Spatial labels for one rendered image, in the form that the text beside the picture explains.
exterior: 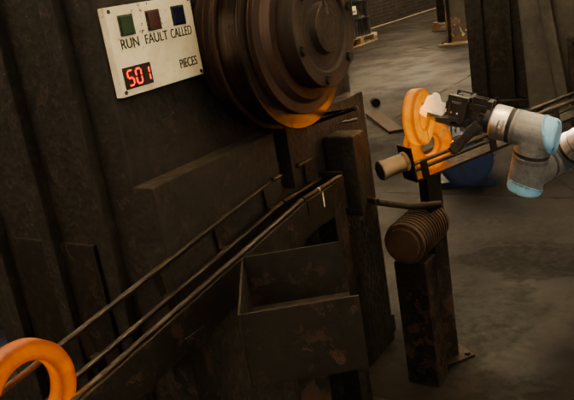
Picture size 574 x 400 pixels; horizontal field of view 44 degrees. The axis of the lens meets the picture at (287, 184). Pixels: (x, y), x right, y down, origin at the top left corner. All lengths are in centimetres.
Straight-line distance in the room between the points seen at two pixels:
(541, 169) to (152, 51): 99
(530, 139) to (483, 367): 82
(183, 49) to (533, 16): 304
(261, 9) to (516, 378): 134
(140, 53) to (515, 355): 151
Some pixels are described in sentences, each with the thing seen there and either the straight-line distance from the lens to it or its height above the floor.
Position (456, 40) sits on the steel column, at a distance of 1070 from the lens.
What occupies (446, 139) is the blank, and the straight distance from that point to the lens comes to 217.
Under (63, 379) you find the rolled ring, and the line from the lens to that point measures 130.
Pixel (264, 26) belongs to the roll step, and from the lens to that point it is 160.
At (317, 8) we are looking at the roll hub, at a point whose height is 116.
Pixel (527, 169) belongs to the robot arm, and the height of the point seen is 69.
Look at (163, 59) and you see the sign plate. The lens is 158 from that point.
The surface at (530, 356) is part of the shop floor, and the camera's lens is 240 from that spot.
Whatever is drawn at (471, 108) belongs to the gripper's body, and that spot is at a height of 85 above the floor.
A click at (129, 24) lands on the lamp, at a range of 151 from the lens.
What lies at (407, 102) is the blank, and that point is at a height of 88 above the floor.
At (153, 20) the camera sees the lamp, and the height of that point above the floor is 120.
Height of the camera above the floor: 123
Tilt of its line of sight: 16 degrees down
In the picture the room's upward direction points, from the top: 9 degrees counter-clockwise
